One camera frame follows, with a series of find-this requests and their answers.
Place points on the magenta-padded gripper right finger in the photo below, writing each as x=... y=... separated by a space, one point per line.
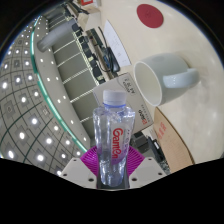
x=135 y=160

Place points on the long curved conference desk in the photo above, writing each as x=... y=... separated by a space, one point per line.
x=95 y=43

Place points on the flat round red coaster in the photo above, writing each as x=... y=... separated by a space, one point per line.
x=150 y=15

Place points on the clear plastic water bottle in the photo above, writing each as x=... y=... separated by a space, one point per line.
x=111 y=143

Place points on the black power strip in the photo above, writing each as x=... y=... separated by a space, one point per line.
x=146 y=141

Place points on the round ceiling lights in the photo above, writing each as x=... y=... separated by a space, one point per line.
x=22 y=135

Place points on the white paper sheet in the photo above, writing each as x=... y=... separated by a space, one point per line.
x=115 y=43

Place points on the white ceramic mug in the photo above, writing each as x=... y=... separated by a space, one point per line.
x=176 y=75

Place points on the brown kraft paper envelope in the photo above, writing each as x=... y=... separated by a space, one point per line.
x=173 y=143

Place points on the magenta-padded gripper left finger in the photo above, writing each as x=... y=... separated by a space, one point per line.
x=89 y=160

